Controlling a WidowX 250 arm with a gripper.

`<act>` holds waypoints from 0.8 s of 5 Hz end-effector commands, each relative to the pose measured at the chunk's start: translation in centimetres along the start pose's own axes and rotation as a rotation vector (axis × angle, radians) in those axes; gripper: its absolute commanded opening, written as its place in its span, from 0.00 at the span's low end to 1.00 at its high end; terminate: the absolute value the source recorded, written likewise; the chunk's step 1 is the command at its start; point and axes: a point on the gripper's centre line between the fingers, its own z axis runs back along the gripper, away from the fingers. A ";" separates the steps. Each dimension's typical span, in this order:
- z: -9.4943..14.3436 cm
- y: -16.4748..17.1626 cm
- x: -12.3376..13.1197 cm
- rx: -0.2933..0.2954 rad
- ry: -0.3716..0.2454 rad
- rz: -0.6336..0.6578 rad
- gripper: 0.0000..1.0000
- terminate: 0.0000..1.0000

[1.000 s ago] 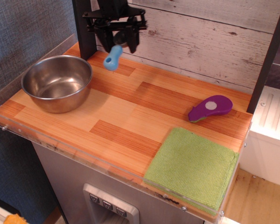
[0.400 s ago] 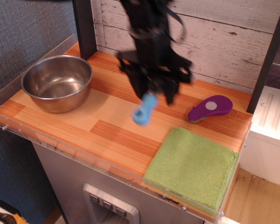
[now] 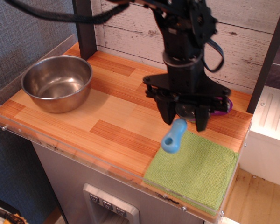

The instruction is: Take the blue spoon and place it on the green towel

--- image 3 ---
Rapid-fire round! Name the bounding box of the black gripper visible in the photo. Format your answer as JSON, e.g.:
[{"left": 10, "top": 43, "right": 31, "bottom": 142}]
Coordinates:
[{"left": 143, "top": 62, "right": 231, "bottom": 132}]

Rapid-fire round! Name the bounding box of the blue handled grey spoon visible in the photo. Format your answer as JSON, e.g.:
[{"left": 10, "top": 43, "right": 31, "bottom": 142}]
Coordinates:
[{"left": 161, "top": 105, "right": 196, "bottom": 154}]

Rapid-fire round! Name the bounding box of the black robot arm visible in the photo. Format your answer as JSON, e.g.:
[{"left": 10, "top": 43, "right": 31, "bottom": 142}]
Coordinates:
[{"left": 140, "top": 0, "right": 231, "bottom": 132}]

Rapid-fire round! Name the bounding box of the green cloth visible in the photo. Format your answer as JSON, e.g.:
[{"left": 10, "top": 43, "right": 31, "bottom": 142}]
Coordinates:
[{"left": 144, "top": 131, "right": 239, "bottom": 215}]

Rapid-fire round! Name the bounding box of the purple toy eggplant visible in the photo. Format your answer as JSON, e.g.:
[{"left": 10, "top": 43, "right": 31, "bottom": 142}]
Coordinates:
[{"left": 189, "top": 98, "right": 234, "bottom": 124}]

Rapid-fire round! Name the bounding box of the silver dispenser button panel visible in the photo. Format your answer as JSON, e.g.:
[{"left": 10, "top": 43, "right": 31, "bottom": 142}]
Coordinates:
[{"left": 83, "top": 183, "right": 140, "bottom": 224}]

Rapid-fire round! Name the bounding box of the grey toy fridge cabinet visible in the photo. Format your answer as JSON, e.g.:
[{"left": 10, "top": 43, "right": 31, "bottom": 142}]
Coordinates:
[{"left": 33, "top": 143, "right": 204, "bottom": 224}]

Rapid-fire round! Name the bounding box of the stainless steel bowl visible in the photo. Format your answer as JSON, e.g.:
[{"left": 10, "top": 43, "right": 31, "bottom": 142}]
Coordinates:
[{"left": 21, "top": 55, "right": 93, "bottom": 113}]

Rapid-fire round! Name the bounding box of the yellow object bottom left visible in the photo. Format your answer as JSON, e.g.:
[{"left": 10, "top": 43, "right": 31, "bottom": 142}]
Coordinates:
[{"left": 0, "top": 209, "right": 26, "bottom": 224}]

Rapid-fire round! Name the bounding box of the clear acrylic guard rail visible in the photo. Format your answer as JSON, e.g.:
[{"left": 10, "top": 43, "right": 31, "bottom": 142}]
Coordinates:
[{"left": 0, "top": 109, "right": 252, "bottom": 222}]

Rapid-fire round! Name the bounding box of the dark left vertical post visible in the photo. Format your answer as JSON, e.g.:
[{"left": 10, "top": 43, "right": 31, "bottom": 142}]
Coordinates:
[{"left": 72, "top": 0, "right": 97, "bottom": 60}]

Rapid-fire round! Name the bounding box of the dark vertical post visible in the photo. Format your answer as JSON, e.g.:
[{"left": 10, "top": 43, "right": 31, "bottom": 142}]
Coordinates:
[
  {"left": 72, "top": 0, "right": 97, "bottom": 60},
  {"left": 246, "top": 16, "right": 280, "bottom": 114}
]

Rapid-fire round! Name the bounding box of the dark right vertical post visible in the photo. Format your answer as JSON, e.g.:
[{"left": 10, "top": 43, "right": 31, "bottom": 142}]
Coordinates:
[{"left": 246, "top": 16, "right": 280, "bottom": 114}]

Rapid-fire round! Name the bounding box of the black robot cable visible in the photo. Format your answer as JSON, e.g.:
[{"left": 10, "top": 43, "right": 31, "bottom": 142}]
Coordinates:
[{"left": 4, "top": 0, "right": 224, "bottom": 73}]

